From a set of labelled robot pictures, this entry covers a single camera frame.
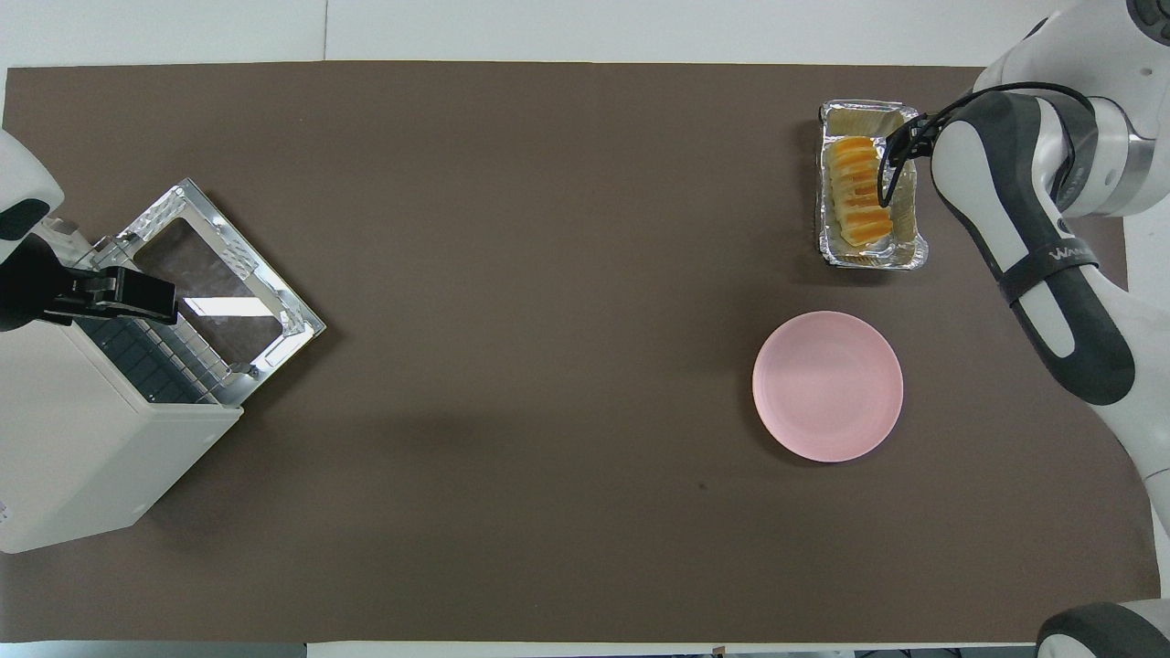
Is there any glass oven door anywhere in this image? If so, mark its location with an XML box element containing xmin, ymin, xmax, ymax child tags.
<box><xmin>117</xmin><ymin>178</ymin><xmax>327</xmax><ymax>408</ymax></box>

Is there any sliced orange bread loaf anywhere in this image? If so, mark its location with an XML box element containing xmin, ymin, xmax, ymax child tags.
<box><xmin>827</xmin><ymin>135</ymin><xmax>894</xmax><ymax>248</ymax></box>

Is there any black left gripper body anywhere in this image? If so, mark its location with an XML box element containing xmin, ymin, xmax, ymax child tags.
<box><xmin>0</xmin><ymin>233</ymin><xmax>76</xmax><ymax>333</ymax></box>

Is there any cream toaster oven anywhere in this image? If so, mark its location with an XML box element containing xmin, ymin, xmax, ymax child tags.
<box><xmin>0</xmin><ymin>216</ymin><xmax>245</xmax><ymax>555</ymax></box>

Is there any brown table mat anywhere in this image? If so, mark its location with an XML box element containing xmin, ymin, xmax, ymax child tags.
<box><xmin>0</xmin><ymin>60</ymin><xmax>1162</xmax><ymax>643</ymax></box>

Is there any metal oven rack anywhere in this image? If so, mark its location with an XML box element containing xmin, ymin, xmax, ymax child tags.
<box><xmin>82</xmin><ymin>236</ymin><xmax>231</xmax><ymax>405</ymax></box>

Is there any aluminium foil tray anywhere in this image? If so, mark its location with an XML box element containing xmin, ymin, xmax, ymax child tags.
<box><xmin>816</xmin><ymin>99</ymin><xmax>930</xmax><ymax>271</ymax></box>

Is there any pink round plate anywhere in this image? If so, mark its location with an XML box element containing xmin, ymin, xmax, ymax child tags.
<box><xmin>752</xmin><ymin>311</ymin><xmax>905</xmax><ymax>463</ymax></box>

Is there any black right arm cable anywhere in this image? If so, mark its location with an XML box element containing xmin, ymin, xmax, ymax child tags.
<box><xmin>876</xmin><ymin>81</ymin><xmax>1098</xmax><ymax>210</ymax></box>

